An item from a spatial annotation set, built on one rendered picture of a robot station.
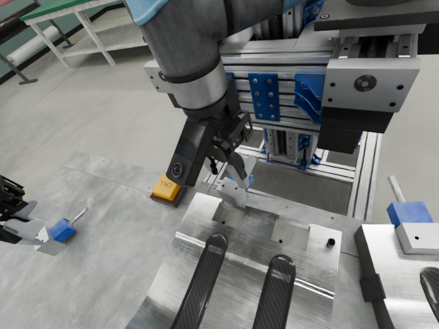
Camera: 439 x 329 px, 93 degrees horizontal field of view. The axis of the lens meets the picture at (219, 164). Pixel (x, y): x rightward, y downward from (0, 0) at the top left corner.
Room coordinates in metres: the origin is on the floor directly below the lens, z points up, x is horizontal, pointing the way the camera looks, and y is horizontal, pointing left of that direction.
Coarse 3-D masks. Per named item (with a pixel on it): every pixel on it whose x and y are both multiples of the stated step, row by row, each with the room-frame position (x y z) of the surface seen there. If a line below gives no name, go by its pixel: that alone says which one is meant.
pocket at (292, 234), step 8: (280, 224) 0.13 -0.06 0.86; (288, 224) 0.12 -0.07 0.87; (296, 224) 0.12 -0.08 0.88; (272, 232) 0.12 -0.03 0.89; (280, 232) 0.12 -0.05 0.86; (288, 232) 0.11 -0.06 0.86; (296, 232) 0.11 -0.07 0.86; (304, 232) 0.10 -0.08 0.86; (280, 240) 0.11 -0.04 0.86; (288, 240) 0.10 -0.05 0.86; (296, 240) 0.10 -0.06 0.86; (304, 240) 0.09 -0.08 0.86; (304, 248) 0.08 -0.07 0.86
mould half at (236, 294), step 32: (192, 224) 0.19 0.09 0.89; (256, 224) 0.14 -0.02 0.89; (192, 256) 0.13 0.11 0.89; (256, 256) 0.09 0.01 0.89; (288, 256) 0.07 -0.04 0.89; (320, 256) 0.06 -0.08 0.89; (160, 288) 0.11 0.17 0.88; (224, 288) 0.07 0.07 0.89; (256, 288) 0.05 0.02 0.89; (320, 288) 0.02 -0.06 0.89; (160, 320) 0.07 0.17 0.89; (224, 320) 0.03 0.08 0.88; (288, 320) 0.01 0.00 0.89; (320, 320) -0.01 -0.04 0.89
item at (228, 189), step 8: (256, 160) 0.31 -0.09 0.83; (232, 176) 0.28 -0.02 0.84; (224, 184) 0.26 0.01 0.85; (232, 184) 0.26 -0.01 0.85; (224, 192) 0.25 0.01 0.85; (232, 192) 0.24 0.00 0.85; (240, 192) 0.23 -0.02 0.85; (224, 200) 0.26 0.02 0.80; (232, 200) 0.23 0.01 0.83; (240, 200) 0.23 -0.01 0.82
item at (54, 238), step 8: (80, 216) 0.38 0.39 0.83; (56, 224) 0.37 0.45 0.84; (64, 224) 0.36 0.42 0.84; (72, 224) 0.37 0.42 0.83; (40, 232) 0.36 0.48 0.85; (48, 232) 0.35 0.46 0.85; (56, 232) 0.35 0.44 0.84; (64, 232) 0.34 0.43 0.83; (72, 232) 0.35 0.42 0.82; (48, 240) 0.33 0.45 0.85; (56, 240) 0.33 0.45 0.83; (64, 240) 0.33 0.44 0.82; (40, 248) 0.32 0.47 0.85; (48, 248) 0.32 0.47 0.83; (56, 248) 0.32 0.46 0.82
